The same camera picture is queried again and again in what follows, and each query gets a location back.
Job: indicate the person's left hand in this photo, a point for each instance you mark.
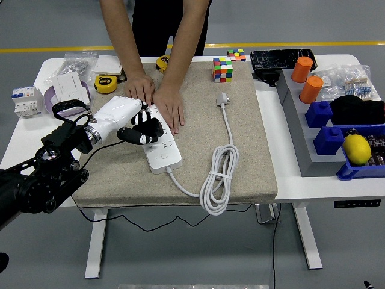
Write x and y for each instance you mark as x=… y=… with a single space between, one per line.
x=170 y=102

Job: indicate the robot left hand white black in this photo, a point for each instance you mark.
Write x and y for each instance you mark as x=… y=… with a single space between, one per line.
x=117 y=111

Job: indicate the robot right hand white black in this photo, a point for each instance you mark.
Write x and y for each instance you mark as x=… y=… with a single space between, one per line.
x=368 y=285

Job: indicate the person's right hand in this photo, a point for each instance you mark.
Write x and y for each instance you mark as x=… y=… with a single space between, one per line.
x=139 y=87

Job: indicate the black plug adapter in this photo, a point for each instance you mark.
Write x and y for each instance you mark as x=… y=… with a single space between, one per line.
x=155 y=129

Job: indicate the white power strip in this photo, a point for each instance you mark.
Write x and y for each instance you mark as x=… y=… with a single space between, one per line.
x=164 y=159

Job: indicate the person's left forearm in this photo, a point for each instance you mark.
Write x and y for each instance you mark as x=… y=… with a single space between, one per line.
x=183 y=45

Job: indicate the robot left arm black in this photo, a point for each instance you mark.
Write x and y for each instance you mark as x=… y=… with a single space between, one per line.
x=36 y=186

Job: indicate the person's right forearm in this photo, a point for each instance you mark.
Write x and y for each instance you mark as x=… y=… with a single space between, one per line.
x=123 y=36

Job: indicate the yellow black round tape measure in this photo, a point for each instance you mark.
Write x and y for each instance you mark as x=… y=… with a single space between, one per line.
x=105 y=84

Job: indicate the grey-brown mat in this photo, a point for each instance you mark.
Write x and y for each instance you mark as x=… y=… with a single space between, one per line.
x=192 y=150

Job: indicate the large Rubik's cube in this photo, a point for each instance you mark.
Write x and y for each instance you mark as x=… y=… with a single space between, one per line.
x=222 y=70

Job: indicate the clear bag of screws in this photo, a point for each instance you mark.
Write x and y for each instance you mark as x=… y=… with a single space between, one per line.
x=75 y=64

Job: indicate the person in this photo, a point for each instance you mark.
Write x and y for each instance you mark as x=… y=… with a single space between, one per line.
x=156 y=24

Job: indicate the purple bowl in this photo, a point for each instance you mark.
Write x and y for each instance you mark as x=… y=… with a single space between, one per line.
x=49 y=99

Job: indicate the white table leg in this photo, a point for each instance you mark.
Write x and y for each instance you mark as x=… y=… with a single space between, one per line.
x=308 y=238
x=96 y=241

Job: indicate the small Rubik's cube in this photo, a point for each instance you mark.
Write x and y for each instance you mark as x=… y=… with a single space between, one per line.
x=236 y=55

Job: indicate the black table control panel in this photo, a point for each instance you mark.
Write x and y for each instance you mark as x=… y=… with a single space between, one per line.
x=356 y=203

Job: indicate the white circuit breaker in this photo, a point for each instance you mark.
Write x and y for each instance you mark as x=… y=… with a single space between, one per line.
x=27 y=102

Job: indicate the black power adapter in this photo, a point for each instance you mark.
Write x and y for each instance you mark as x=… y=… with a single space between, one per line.
x=266 y=76

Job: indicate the black plastic tray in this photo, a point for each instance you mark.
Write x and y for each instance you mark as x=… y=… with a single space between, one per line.
x=270 y=58

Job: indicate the blue plastic bin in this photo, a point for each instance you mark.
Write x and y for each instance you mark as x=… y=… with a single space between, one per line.
x=355 y=173

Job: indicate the grey stepped block holder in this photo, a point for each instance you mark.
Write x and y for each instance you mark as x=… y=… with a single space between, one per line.
x=297 y=126

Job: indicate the orange cylinder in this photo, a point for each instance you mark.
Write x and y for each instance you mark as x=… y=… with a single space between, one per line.
x=301 y=70
x=311 y=90

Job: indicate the yellow lemon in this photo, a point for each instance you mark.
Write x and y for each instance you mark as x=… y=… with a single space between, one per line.
x=357 y=149

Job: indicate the circuit boards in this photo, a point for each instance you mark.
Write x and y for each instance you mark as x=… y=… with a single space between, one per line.
x=377 y=144

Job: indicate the blue block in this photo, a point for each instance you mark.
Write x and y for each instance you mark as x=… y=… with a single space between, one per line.
x=319 y=114
x=328 y=141

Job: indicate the small clear plastic bag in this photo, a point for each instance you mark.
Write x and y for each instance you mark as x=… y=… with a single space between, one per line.
x=326 y=84

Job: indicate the black cloth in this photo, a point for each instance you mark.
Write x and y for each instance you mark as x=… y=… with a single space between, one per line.
x=355 y=111

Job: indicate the clear bag of resistors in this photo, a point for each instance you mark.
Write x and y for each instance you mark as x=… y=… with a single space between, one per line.
x=358 y=87

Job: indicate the white wall socket plate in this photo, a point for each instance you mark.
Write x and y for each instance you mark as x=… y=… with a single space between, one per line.
x=79 y=94

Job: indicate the white wall switch panel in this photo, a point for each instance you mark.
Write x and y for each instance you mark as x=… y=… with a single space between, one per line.
x=105 y=64

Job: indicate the white switch plate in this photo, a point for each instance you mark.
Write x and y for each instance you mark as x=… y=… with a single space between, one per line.
x=67 y=82

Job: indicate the metal bracket under table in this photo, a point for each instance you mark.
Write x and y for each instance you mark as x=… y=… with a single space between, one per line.
x=266 y=214

